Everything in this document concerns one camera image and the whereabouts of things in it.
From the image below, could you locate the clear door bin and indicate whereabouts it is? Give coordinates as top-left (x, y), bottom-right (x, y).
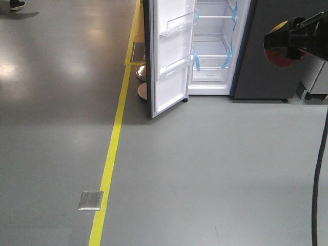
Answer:
top-left (158, 54), bottom-right (193, 77)
top-left (159, 10), bottom-right (198, 37)

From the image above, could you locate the chrome stanchion post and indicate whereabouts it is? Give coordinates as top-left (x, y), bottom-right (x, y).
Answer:
top-left (135, 64), bottom-right (147, 82)

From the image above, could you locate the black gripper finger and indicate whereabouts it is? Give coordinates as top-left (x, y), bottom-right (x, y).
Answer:
top-left (263, 11), bottom-right (327, 61)

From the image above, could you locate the white fridge door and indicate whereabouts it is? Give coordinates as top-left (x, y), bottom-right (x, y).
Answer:
top-left (143, 1), bottom-right (197, 118)

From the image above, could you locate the clear middle door bin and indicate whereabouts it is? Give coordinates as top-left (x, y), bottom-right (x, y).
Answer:
top-left (159, 10), bottom-right (198, 37)

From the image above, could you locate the silver sign stand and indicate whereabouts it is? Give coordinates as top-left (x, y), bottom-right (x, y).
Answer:
top-left (137, 83), bottom-right (148, 101)

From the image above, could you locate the floor sign sticker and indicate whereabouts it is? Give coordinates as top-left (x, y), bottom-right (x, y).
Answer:
top-left (131, 42), bottom-right (146, 63)

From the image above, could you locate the red yellow apple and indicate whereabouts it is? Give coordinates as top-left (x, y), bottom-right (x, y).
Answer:
top-left (263, 20), bottom-right (308, 68)

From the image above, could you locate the grey fridge cabinet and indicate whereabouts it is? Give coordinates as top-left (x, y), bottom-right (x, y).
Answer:
top-left (188, 0), bottom-right (327, 101)

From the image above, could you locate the yellow floor tape line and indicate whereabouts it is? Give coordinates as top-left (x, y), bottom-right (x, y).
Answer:
top-left (88, 1), bottom-right (142, 245)

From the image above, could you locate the black hanging cable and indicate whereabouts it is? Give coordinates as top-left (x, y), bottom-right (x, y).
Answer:
top-left (311, 112), bottom-right (328, 246)

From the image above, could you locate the person's black shoe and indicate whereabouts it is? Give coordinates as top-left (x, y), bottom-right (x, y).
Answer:
top-left (9, 0), bottom-right (26, 11)

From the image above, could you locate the clear lower door bin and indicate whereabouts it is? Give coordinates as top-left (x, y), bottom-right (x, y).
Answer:
top-left (158, 54), bottom-right (193, 77)

